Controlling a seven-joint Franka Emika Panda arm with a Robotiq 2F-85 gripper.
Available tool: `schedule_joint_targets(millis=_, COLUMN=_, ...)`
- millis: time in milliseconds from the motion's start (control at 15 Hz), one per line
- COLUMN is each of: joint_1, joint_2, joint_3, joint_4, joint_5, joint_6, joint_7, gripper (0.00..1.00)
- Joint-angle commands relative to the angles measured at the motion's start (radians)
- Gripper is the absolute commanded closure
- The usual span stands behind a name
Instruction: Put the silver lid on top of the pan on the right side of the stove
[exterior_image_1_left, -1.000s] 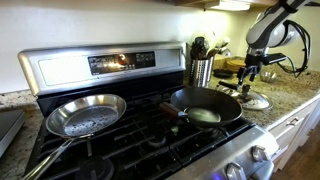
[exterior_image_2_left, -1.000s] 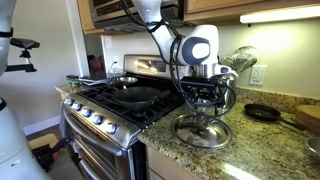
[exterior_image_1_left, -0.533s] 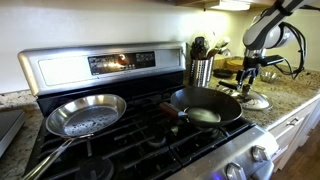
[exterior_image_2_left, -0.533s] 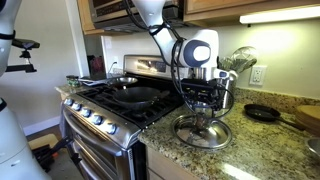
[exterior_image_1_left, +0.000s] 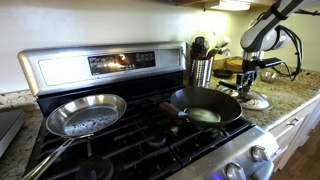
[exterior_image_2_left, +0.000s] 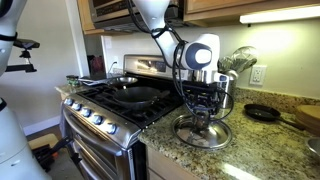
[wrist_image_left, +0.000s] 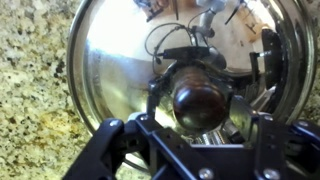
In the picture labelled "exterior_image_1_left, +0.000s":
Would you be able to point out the kitchen base cabinet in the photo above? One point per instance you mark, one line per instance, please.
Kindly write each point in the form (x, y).
(290, 133)

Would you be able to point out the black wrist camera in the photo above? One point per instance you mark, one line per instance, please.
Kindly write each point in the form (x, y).
(270, 62)

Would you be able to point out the under-cabinet light strip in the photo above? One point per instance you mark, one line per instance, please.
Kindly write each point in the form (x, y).
(230, 5)

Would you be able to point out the perforated steel utensil holder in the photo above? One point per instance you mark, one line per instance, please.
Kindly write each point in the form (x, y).
(200, 73)

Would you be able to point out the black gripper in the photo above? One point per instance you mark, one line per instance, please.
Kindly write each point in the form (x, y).
(250, 70)

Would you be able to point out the silver stove knob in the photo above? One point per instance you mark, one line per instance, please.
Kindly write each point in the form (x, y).
(235, 172)
(260, 153)

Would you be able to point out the stainless steel frying pan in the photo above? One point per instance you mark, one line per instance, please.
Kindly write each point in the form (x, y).
(86, 115)

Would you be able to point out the black flat countertop appliance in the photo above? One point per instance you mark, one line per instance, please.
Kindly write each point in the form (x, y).
(9, 128)

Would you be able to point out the stainless steel gas range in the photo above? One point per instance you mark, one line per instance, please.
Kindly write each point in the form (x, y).
(66, 70)

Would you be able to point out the dark wooden spatula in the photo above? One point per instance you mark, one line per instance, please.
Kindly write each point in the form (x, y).
(199, 46)

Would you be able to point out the silver lid with brown knob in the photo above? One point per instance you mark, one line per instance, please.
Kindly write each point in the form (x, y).
(258, 101)

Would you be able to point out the small black cast iron skillet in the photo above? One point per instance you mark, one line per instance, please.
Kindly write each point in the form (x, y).
(222, 73)

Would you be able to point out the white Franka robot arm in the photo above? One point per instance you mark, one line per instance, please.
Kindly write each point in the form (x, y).
(263, 30)

